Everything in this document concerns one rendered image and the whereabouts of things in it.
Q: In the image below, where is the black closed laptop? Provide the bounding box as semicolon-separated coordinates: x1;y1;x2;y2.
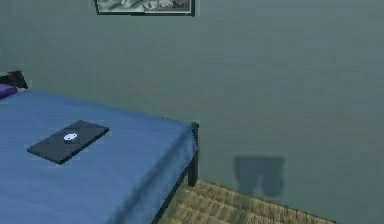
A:
26;119;110;166

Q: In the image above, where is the black framed wall picture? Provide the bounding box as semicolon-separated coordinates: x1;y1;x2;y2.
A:
94;0;196;17

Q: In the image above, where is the blue bed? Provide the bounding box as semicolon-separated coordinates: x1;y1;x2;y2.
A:
0;70;200;224

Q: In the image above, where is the purple pillow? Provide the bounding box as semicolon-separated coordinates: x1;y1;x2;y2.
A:
0;83;19;100

